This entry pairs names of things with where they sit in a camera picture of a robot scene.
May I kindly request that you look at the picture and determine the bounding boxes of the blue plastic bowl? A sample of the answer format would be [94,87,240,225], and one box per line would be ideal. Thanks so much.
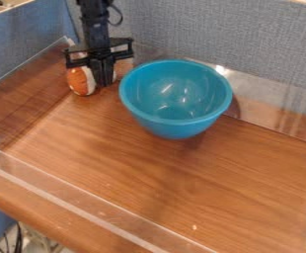
[119,59,234,139]

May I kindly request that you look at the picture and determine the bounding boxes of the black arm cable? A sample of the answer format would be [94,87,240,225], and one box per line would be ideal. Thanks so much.
[107,2,125,28]

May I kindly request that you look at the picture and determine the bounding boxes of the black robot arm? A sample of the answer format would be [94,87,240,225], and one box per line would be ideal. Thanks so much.
[63,0,134,87]

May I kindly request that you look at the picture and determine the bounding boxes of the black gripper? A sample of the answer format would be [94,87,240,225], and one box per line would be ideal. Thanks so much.
[63,38,134,86]

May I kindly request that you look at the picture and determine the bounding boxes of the black cables under table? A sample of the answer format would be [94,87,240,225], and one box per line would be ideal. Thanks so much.
[0,220,26,253]

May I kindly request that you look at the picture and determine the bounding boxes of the clear acrylic tray barrier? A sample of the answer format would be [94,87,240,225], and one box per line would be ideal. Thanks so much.
[0,41,306,253]

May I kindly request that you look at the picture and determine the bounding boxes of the brown and white toy mushroom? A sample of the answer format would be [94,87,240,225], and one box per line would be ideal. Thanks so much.
[66,64,119,97]

